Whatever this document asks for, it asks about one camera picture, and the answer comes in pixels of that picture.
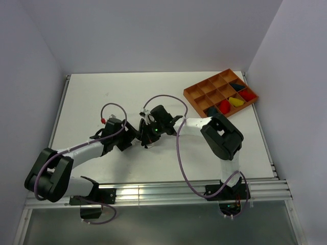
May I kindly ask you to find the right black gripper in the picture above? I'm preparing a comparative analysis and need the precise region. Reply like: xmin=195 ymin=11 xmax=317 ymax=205
xmin=142 ymin=120 xmax=165 ymax=145

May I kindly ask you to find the navy patterned sock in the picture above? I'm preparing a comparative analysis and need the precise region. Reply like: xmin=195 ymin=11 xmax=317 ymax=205
xmin=207 ymin=107 xmax=218 ymax=117

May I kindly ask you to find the red Christmas sock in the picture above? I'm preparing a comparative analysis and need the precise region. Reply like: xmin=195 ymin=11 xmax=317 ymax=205
xmin=219 ymin=100 xmax=231 ymax=115

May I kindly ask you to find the black white striped sock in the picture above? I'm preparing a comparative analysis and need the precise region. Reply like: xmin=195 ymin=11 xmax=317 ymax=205
xmin=137 ymin=119 xmax=160 ymax=149

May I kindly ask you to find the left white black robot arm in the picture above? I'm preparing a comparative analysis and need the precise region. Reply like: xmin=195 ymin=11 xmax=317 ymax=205
xmin=24 ymin=118 xmax=139 ymax=204

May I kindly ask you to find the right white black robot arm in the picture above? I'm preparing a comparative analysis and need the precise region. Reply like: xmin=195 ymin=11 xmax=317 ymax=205
xmin=143 ymin=105 xmax=246 ymax=199

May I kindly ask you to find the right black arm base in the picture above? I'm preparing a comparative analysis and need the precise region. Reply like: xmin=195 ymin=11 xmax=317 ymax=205
xmin=204 ymin=183 xmax=251 ymax=201

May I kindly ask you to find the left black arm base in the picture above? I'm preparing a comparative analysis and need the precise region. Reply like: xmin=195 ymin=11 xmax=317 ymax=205
xmin=69 ymin=188 xmax=117 ymax=225

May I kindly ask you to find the orange compartment tray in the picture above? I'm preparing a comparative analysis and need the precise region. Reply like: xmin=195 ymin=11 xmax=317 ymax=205
xmin=183 ymin=69 xmax=259 ymax=118

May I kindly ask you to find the yellow rolled sock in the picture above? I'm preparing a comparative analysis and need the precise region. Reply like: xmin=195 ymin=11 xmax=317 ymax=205
xmin=228 ymin=97 xmax=245 ymax=108

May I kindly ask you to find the dark green rolled sock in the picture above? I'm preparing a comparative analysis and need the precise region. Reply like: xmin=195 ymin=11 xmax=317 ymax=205
xmin=230 ymin=83 xmax=246 ymax=91

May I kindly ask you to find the red rolled sock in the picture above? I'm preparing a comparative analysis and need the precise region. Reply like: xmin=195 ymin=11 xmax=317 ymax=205
xmin=239 ymin=90 xmax=256 ymax=102

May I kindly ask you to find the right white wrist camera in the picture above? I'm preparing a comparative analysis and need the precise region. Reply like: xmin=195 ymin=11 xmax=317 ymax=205
xmin=139 ymin=108 xmax=153 ymax=125

